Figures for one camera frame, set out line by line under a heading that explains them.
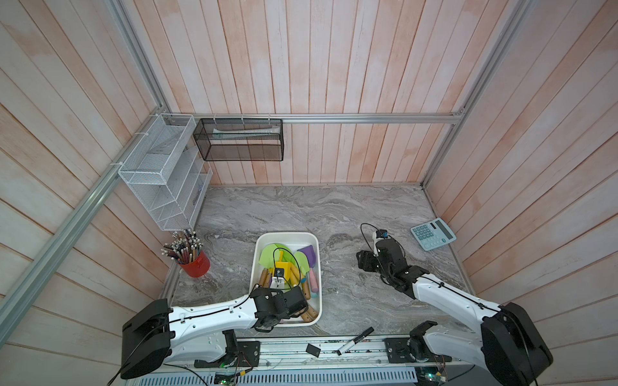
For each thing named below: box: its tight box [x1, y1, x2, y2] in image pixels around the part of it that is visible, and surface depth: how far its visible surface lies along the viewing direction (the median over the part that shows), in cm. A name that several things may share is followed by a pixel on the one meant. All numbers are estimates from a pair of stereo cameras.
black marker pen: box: [336, 326, 375, 357], surface depth 77 cm
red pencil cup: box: [179, 250, 211, 278], surface depth 92 cm
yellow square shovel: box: [271, 252, 301, 286], surface depth 90 cm
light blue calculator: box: [410, 217, 458, 251], surface depth 102 cm
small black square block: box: [305, 342, 322, 358], surface depth 76 cm
